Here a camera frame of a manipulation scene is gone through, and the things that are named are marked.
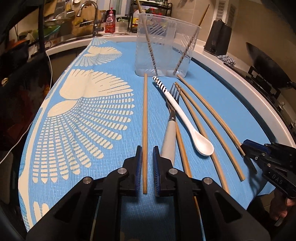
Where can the black electric kettle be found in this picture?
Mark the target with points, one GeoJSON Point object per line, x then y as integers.
{"type": "Point", "coordinates": [218, 39]}

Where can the black spice rack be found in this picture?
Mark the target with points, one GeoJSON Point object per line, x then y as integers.
{"type": "Point", "coordinates": [162, 8]}

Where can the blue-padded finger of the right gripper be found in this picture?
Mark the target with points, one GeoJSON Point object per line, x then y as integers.
{"type": "Point", "coordinates": [250, 164]}
{"type": "Point", "coordinates": [252, 145]}

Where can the person's right hand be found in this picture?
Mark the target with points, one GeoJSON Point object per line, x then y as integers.
{"type": "Point", "coordinates": [279, 205]}

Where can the blue white dish cloth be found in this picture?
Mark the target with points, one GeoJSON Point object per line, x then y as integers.
{"type": "Point", "coordinates": [227, 59]}

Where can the metal fork grey handle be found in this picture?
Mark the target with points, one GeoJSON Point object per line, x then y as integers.
{"type": "Point", "coordinates": [169, 143]}

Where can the white ceramic striped spoon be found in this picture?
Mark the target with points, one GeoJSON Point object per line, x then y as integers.
{"type": "Point", "coordinates": [173, 97]}

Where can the red dish soap bottle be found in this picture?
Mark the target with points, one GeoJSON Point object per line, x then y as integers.
{"type": "Point", "coordinates": [110, 22]}

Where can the wooden chopstick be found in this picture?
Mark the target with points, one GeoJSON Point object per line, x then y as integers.
{"type": "Point", "coordinates": [182, 150]}
{"type": "Point", "coordinates": [203, 133]}
{"type": "Point", "coordinates": [147, 36]}
{"type": "Point", "coordinates": [221, 140]}
{"type": "Point", "coordinates": [144, 138]}
{"type": "Point", "coordinates": [190, 42]}
{"type": "Point", "coordinates": [215, 114]}

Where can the black wok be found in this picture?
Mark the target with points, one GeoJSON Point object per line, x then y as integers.
{"type": "Point", "coordinates": [268, 68]}

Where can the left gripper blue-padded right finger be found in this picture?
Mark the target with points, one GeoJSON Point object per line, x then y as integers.
{"type": "Point", "coordinates": [202, 209]}

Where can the glass jar green lid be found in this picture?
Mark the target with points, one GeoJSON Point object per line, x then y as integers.
{"type": "Point", "coordinates": [122, 24]}

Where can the clear plastic utensil container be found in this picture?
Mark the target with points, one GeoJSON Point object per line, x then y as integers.
{"type": "Point", "coordinates": [169, 38]}

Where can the black shelving rack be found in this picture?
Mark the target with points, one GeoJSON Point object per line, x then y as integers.
{"type": "Point", "coordinates": [28, 15]}

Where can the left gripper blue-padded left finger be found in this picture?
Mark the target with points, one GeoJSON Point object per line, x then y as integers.
{"type": "Point", "coordinates": [91, 210]}

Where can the blue patterned table mat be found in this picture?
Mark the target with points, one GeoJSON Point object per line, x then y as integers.
{"type": "Point", "coordinates": [91, 121]}

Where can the black gas stove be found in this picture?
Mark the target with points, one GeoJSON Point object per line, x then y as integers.
{"type": "Point", "coordinates": [272, 94]}

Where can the wooden cutting board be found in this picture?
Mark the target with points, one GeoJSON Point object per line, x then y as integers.
{"type": "Point", "coordinates": [83, 25]}

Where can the chrome kitchen faucet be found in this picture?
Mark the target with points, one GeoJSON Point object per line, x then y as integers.
{"type": "Point", "coordinates": [96, 28]}

